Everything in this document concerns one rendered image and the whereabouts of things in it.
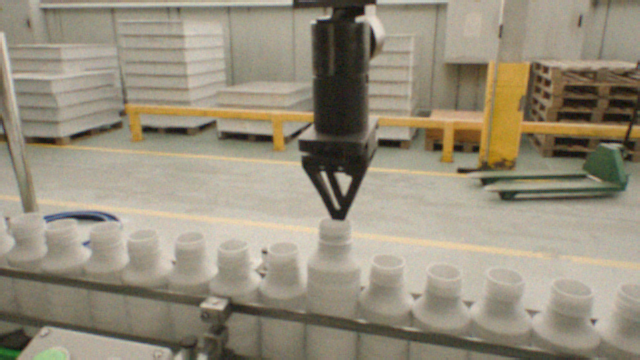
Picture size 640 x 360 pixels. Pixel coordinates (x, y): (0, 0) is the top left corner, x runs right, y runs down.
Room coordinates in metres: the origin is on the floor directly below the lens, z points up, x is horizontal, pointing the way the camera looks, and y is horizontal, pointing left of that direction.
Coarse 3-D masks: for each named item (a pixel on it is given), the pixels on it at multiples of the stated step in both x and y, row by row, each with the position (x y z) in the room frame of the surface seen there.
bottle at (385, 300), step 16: (384, 256) 0.46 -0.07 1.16; (400, 256) 0.46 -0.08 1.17; (384, 272) 0.43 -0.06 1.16; (400, 272) 0.43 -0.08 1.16; (368, 288) 0.45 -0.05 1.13; (384, 288) 0.43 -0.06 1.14; (400, 288) 0.43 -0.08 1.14; (368, 304) 0.43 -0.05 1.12; (384, 304) 0.42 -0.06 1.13; (400, 304) 0.43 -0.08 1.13; (368, 320) 0.43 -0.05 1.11; (384, 320) 0.42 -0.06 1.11; (400, 320) 0.42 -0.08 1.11; (368, 336) 0.43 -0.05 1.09; (384, 336) 0.42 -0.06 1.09; (368, 352) 0.43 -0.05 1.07; (384, 352) 0.42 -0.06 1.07; (400, 352) 0.42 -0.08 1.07
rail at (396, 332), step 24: (96, 288) 0.49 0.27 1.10; (120, 288) 0.49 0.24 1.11; (144, 288) 0.48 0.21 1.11; (0, 312) 0.54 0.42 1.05; (240, 312) 0.45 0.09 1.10; (264, 312) 0.44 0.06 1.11; (288, 312) 0.43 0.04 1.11; (528, 312) 0.44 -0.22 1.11; (120, 336) 0.49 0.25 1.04; (408, 336) 0.40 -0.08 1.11; (432, 336) 0.39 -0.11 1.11; (456, 336) 0.39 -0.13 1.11
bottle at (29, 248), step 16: (16, 224) 0.55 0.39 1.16; (32, 224) 0.56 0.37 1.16; (16, 240) 0.55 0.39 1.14; (32, 240) 0.55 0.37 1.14; (16, 256) 0.54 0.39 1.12; (32, 256) 0.54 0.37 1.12; (16, 288) 0.54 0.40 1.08; (32, 288) 0.54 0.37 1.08; (32, 304) 0.54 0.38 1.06; (32, 336) 0.54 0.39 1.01
